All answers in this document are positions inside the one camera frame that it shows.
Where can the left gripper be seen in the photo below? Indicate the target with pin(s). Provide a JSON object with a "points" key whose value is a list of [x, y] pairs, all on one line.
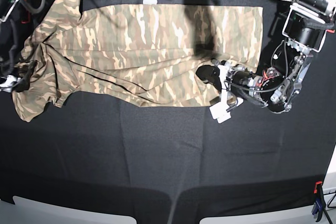
{"points": [[216, 76]]}

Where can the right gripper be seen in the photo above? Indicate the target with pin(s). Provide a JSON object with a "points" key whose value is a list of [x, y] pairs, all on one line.
{"points": [[11, 83]]}

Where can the camouflage t-shirt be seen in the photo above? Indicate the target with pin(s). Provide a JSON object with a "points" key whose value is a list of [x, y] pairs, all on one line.
{"points": [[143, 54]]}

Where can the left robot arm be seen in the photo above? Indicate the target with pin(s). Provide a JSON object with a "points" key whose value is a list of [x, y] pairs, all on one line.
{"points": [[304, 32]]}

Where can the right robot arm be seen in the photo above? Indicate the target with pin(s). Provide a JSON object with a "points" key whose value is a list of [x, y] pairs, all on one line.
{"points": [[16, 18]]}

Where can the red clamp left rear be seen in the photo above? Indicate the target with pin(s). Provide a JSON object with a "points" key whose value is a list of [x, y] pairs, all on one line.
{"points": [[25, 21]]}

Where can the black table cloth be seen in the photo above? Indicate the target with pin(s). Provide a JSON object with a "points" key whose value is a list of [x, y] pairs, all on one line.
{"points": [[172, 165]]}

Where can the red blue clamp front right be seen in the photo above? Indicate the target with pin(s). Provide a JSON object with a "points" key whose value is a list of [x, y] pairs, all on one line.
{"points": [[319, 202]]}

